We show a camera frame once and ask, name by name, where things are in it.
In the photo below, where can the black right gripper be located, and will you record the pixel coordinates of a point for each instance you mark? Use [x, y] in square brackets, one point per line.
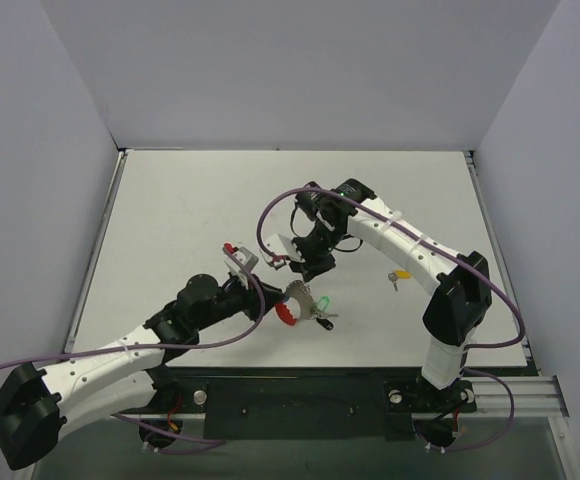
[312, 260]

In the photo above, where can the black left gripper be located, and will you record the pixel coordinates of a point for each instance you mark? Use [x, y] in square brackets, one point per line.
[265, 298]

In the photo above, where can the keyring bunch with coloured tags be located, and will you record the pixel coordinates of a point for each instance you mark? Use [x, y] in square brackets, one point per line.
[299, 305]

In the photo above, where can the key with yellow tag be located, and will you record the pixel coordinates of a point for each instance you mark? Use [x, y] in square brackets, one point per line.
[396, 276]

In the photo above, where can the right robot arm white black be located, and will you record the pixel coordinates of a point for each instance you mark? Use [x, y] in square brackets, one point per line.
[459, 297]

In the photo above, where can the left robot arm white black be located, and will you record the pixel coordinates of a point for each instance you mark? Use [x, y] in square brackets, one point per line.
[39, 405]

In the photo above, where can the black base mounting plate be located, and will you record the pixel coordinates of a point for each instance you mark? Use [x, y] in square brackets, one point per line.
[308, 403]

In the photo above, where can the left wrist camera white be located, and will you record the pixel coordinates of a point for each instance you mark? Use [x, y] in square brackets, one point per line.
[240, 262]

